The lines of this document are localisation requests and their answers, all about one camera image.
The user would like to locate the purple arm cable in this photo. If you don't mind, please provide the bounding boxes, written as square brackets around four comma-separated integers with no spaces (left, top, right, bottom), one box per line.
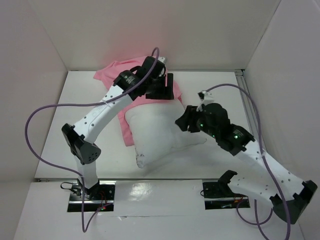
[24,46,161,233]
[203,83,292,240]

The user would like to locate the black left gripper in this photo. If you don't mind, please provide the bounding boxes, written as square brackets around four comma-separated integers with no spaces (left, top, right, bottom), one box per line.
[145,73,174,100]

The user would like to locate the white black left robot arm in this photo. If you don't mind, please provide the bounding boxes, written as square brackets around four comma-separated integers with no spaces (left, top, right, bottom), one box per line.
[61,56,174,200]

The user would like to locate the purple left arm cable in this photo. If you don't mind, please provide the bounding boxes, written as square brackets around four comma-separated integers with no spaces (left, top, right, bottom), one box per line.
[24,46,161,233]

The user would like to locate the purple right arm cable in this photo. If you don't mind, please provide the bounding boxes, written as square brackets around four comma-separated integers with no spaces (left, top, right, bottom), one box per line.
[203,83,292,240]

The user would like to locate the aluminium table edge rail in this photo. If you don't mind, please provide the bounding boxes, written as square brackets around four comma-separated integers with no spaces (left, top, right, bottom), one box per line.
[34,177,219,182]

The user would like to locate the white pillow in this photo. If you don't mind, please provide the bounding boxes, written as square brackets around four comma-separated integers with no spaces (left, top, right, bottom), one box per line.
[125,99,207,169]

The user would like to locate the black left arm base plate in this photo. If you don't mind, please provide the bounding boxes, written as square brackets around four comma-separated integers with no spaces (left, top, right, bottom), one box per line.
[60,181,116,213]

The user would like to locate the pink fabric pillowcase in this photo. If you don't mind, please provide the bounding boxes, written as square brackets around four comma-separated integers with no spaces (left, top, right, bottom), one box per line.
[93,56,183,147]

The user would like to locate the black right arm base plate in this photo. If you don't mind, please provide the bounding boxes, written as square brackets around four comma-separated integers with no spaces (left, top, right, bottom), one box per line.
[200,181,250,210]

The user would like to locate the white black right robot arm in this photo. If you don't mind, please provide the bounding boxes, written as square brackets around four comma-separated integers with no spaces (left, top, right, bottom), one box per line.
[175,103,318,225]

